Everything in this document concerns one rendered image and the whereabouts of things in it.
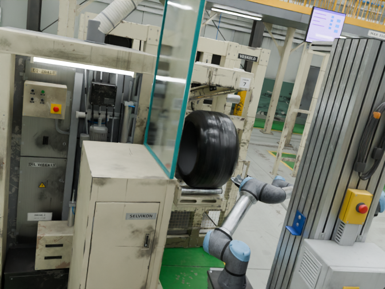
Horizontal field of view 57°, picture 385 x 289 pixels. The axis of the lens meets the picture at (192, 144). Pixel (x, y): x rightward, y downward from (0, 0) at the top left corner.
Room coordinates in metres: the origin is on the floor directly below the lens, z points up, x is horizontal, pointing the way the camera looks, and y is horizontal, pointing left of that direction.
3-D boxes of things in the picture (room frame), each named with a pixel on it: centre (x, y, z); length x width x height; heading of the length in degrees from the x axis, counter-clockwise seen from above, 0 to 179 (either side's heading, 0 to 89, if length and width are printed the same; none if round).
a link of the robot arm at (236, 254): (1.66, -0.34, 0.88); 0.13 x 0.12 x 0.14; 57
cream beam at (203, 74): (2.87, -0.06, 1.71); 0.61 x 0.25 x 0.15; 114
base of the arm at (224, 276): (1.65, -0.35, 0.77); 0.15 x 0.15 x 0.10
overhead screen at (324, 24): (6.09, -1.76, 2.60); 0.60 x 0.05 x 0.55; 104
